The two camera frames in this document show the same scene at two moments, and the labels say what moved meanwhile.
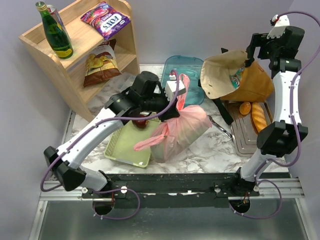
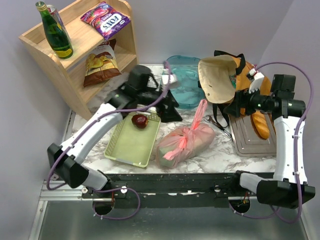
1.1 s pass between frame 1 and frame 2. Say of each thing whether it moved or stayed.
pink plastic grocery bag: moved
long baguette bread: stayed
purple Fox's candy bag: stayed
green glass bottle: stayed
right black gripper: moved
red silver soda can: stayed
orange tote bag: moved
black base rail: stayed
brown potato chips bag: stayed
